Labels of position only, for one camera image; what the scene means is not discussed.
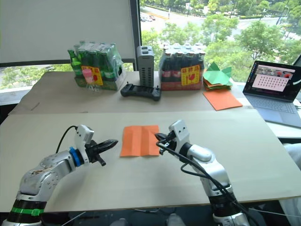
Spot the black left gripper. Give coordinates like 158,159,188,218
84,139,119,167

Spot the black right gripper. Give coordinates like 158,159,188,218
154,132,177,154

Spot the orange paper sheet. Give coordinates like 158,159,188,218
202,90,244,112
119,125,161,158

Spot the brown cardboard sheet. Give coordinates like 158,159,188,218
8,70,255,116

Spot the flat orange paper sheet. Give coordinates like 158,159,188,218
202,90,244,112

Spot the black handheld controller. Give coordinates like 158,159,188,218
120,81,163,103

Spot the clear bottle with pink cap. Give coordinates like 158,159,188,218
82,68,100,94

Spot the shrink-wrapped brown glass bottle pack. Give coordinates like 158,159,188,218
158,43,206,92

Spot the grey perforated box device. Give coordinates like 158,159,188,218
136,45,155,87

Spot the shrink-wrapped green glass bottle pack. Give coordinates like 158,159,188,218
67,40,127,91

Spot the stack of folded coloured papers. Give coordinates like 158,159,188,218
202,62,234,92

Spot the grey open laptop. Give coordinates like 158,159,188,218
242,60,301,129

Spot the white roller blind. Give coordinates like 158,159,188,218
0,0,137,64

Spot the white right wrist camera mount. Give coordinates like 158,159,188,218
167,120,191,154

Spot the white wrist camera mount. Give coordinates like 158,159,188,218
167,120,191,154
74,124,95,166

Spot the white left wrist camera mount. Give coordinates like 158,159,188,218
74,124,95,166

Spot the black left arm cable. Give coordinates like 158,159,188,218
55,125,79,154

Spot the dark window frame post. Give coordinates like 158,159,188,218
129,0,142,71

